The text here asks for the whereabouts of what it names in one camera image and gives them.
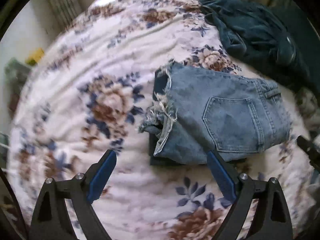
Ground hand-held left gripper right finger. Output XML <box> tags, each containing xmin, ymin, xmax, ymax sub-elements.
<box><xmin>207</xmin><ymin>150</ymin><xmax>293</xmax><ymax>240</ymax></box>

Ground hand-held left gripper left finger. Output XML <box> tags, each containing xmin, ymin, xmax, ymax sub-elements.
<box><xmin>28</xmin><ymin>149</ymin><xmax>117</xmax><ymax>240</ymax></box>

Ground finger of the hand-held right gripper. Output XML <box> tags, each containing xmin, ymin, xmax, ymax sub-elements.
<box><xmin>296</xmin><ymin>135</ymin><xmax>320</xmax><ymax>174</ymax></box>

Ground light blue denim pants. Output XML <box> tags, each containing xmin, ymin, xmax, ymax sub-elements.
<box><xmin>138</xmin><ymin>59</ymin><xmax>292</xmax><ymax>165</ymax></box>

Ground dark folded garment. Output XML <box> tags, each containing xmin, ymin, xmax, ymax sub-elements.
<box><xmin>148</xmin><ymin>132</ymin><xmax>247</xmax><ymax>167</ymax></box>

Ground floral printed blanket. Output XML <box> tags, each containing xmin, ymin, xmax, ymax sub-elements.
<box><xmin>7</xmin><ymin>0</ymin><xmax>320</xmax><ymax>240</ymax></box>

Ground dark teal velvet garment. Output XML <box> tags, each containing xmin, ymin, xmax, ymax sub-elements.
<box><xmin>199</xmin><ymin>0</ymin><xmax>313</xmax><ymax>85</ymax></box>

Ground grey green bag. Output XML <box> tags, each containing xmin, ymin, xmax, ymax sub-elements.
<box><xmin>4</xmin><ymin>57</ymin><xmax>32</xmax><ymax>98</ymax></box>

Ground yellow box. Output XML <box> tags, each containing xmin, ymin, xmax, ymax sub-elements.
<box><xmin>26</xmin><ymin>48</ymin><xmax>45</xmax><ymax>65</ymax></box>

